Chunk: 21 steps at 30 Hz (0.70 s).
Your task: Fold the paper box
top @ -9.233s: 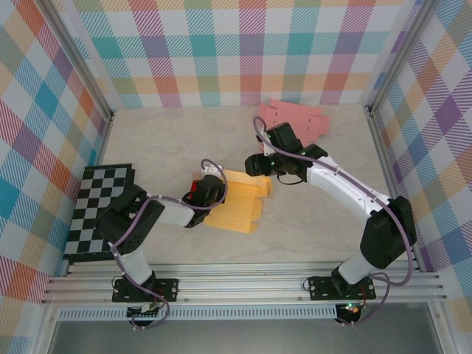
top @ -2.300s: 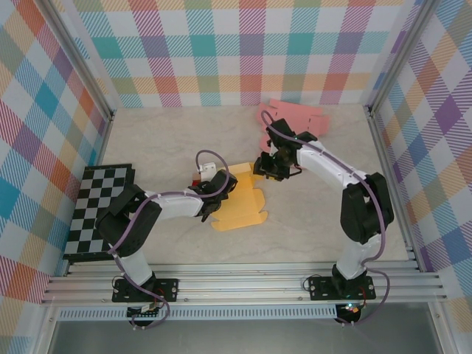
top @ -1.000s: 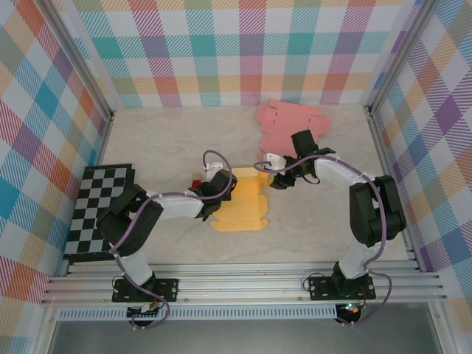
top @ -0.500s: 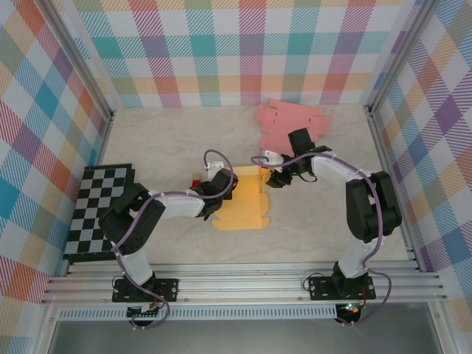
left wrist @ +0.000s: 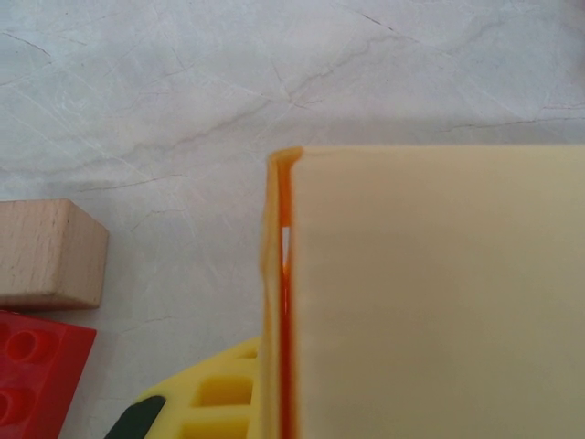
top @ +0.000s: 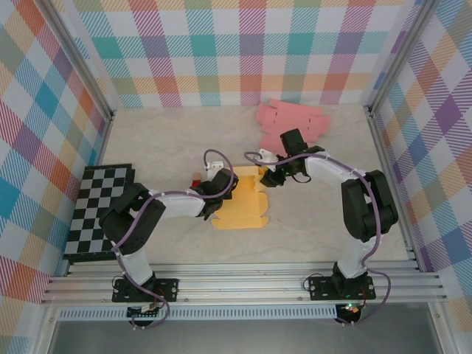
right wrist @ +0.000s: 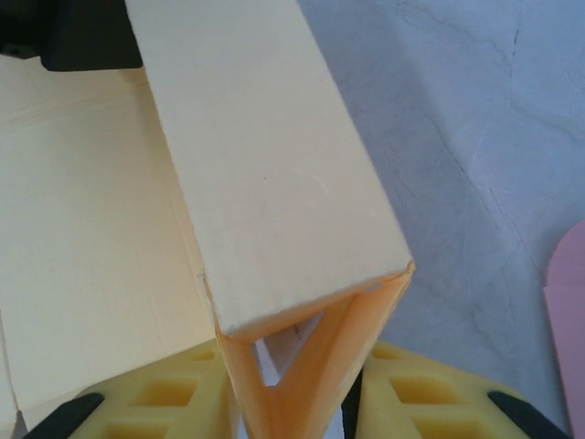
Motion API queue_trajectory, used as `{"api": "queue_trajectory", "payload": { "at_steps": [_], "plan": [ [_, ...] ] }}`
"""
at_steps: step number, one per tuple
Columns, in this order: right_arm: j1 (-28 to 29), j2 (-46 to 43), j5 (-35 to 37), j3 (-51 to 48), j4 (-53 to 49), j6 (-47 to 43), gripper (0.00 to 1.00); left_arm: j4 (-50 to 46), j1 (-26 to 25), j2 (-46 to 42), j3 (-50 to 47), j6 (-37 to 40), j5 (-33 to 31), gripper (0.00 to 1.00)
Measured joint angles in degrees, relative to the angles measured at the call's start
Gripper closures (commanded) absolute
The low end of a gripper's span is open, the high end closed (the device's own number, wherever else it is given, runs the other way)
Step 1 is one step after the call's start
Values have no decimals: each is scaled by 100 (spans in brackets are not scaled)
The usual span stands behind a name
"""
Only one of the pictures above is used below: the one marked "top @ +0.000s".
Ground yellow paper box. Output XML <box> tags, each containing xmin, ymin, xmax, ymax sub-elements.
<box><xmin>210</xmin><ymin>165</ymin><xmax>270</xmax><ymax>232</ymax></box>

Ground pink paper box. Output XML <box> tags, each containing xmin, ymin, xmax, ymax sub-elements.
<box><xmin>255</xmin><ymin>98</ymin><xmax>332</xmax><ymax>153</ymax></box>

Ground black grey checkerboard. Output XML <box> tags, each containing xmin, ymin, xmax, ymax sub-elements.
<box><xmin>62</xmin><ymin>164</ymin><xmax>136</xmax><ymax>263</ymax></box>

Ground small green circuit board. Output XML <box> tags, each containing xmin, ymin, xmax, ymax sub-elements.
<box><xmin>127</xmin><ymin>302</ymin><xmax>160</xmax><ymax>319</ymax></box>

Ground aluminium rail frame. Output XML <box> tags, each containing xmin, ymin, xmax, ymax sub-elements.
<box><xmin>40</xmin><ymin>260</ymin><xmax>449</xmax><ymax>306</ymax></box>

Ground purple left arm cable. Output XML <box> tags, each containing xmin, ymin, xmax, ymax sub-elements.
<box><xmin>114</xmin><ymin>148</ymin><xmax>240</xmax><ymax>330</ymax></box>

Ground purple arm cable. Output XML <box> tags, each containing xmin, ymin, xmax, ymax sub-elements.
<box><xmin>114</xmin><ymin>148</ymin><xmax>240</xmax><ymax>330</ymax></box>
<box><xmin>243</xmin><ymin>150</ymin><xmax>392</xmax><ymax>327</ymax></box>

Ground aluminium side rail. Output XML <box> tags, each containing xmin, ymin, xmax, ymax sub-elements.
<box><xmin>364</xmin><ymin>106</ymin><xmax>423</xmax><ymax>272</ymax></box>

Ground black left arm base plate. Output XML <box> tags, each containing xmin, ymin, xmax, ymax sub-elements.
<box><xmin>111</xmin><ymin>278</ymin><xmax>180</xmax><ymax>304</ymax></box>

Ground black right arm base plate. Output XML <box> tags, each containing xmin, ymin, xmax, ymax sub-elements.
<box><xmin>308</xmin><ymin>276</ymin><xmax>377</xmax><ymax>302</ymax></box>

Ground slotted grey cable duct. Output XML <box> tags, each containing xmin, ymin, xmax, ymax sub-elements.
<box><xmin>57</xmin><ymin>308</ymin><xmax>339</xmax><ymax>321</ymax></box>

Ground aluminium corner post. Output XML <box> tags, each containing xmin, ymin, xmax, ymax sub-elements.
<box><xmin>363</xmin><ymin>0</ymin><xmax>442</xmax><ymax>116</ymax></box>
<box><xmin>42</xmin><ymin>0</ymin><xmax>116</xmax><ymax>122</ymax></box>

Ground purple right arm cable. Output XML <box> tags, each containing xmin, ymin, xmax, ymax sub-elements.
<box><xmin>243</xmin><ymin>150</ymin><xmax>392</xmax><ymax>327</ymax></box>

